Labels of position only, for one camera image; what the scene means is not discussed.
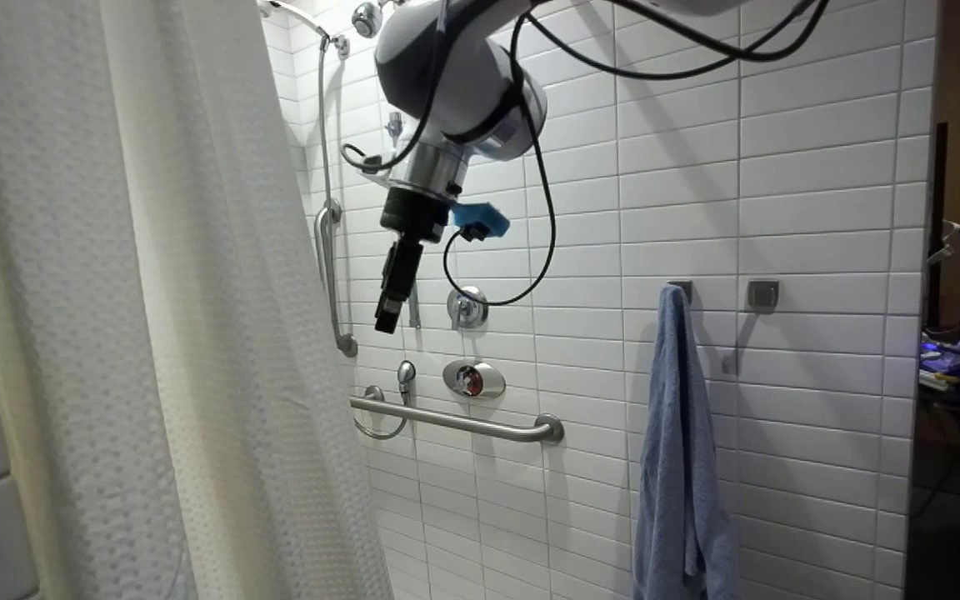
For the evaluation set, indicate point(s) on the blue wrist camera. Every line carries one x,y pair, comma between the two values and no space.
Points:
478,223

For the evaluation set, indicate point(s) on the chrome shower valve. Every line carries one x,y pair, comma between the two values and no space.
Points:
474,378

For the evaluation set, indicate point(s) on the blue hanging towel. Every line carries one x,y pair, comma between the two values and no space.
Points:
686,541

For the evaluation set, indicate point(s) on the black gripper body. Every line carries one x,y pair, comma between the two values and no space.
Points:
414,216

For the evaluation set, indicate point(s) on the chrome grab bar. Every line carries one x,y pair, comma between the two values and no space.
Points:
535,431

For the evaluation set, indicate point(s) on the white shower curtain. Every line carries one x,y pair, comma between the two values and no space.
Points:
175,405

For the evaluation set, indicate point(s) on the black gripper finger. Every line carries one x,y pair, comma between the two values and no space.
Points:
399,283

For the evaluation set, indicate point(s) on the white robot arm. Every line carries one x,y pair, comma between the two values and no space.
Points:
471,98

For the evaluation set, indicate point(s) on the chrome temperature knob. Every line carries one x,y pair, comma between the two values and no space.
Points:
468,308

